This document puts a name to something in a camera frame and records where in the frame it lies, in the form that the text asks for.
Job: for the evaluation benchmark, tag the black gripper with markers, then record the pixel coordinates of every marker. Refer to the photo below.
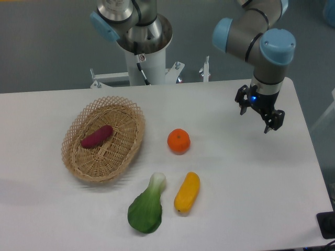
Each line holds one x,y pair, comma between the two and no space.
262,98

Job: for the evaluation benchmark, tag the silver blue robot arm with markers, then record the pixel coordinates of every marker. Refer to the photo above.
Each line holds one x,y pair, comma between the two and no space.
251,38

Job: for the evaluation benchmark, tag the purple sweet potato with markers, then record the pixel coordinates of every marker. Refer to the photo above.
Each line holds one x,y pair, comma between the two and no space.
97,137

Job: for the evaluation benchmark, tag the woven wicker basket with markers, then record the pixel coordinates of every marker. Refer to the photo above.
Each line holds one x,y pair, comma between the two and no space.
111,157

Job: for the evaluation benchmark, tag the orange tangerine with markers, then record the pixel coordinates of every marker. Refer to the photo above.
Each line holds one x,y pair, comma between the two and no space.
179,141

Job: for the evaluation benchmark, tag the yellow corn cob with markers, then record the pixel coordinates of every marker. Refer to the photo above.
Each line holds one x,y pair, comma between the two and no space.
187,193

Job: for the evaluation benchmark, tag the blue object top right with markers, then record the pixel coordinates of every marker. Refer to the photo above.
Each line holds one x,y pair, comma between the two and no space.
329,12

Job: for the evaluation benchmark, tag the black device at table edge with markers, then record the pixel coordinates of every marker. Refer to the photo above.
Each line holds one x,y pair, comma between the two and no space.
326,224

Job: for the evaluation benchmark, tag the green bok choy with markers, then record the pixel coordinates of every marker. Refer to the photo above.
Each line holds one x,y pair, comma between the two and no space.
145,213

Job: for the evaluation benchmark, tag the white metal base bracket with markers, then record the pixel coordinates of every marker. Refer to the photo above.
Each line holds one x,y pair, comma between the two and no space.
110,78

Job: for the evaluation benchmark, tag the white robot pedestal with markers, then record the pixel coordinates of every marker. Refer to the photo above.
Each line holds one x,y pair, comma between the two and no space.
145,46

